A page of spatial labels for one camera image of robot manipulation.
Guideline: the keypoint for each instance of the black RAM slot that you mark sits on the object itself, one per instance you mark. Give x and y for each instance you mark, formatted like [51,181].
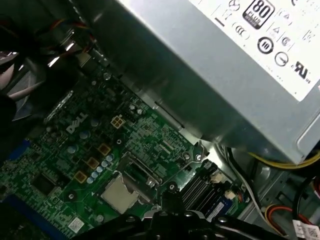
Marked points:
[193,182]
[208,200]
[201,191]

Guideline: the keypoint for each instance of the silver CPU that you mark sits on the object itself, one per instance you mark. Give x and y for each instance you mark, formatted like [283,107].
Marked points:
[117,195]

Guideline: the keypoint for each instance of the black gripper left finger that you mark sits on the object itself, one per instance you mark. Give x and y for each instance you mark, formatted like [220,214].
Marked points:
[150,225]

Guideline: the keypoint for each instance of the metal socket cover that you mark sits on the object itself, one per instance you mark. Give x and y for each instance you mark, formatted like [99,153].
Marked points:
[140,190]

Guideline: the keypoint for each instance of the black PC case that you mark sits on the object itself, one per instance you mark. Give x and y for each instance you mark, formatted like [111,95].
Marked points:
[275,180]

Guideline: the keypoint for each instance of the green motherboard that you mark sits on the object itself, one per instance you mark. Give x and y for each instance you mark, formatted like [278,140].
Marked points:
[75,155]

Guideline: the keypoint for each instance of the grey power supply unit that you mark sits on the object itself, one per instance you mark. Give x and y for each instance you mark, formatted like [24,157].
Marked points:
[200,62]

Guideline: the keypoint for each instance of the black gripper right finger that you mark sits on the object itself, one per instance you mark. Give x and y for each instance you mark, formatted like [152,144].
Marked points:
[195,225]

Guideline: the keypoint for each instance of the blue expansion slot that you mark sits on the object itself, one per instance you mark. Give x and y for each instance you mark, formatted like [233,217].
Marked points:
[37,217]

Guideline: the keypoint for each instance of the blue port block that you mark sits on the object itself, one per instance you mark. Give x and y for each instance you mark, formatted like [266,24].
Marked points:
[18,150]

